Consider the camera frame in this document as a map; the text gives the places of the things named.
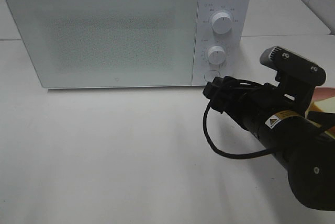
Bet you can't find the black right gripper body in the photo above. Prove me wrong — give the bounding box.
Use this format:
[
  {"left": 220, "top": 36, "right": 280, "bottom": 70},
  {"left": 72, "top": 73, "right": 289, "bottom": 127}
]
[{"left": 203, "top": 76, "right": 294, "bottom": 130}]

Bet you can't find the round white door button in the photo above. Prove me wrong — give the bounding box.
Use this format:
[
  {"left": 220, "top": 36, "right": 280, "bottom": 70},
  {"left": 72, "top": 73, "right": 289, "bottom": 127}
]
[{"left": 204, "top": 70, "right": 220, "bottom": 82}]

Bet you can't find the pink round plate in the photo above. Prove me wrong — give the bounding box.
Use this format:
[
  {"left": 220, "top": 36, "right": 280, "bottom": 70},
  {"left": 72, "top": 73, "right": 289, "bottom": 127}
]
[{"left": 312, "top": 87, "right": 335, "bottom": 102}]

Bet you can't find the white bread sandwich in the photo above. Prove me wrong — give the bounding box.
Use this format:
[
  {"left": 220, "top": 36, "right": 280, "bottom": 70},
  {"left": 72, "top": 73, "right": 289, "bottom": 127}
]
[{"left": 307, "top": 97, "right": 334, "bottom": 138}]

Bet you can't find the white microwave door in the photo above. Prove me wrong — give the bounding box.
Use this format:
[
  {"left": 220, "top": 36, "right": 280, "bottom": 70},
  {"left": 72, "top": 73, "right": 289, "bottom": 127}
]
[{"left": 6, "top": 0, "right": 198, "bottom": 88}]

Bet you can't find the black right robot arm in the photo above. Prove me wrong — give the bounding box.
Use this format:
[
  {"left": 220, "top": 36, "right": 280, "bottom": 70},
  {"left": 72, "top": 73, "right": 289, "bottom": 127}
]
[{"left": 203, "top": 76, "right": 334, "bottom": 211}]

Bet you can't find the lower white timer knob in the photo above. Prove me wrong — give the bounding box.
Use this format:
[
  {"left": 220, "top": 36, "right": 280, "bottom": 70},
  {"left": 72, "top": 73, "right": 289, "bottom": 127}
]
[{"left": 207, "top": 46, "right": 226, "bottom": 65}]

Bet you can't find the upper white power knob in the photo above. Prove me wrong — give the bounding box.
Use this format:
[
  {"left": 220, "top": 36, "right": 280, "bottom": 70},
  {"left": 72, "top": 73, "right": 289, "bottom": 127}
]
[{"left": 211, "top": 10, "right": 232, "bottom": 35}]

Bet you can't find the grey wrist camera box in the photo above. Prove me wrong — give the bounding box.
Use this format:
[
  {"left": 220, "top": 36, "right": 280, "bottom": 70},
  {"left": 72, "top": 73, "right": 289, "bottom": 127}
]
[{"left": 260, "top": 46, "right": 326, "bottom": 87}]

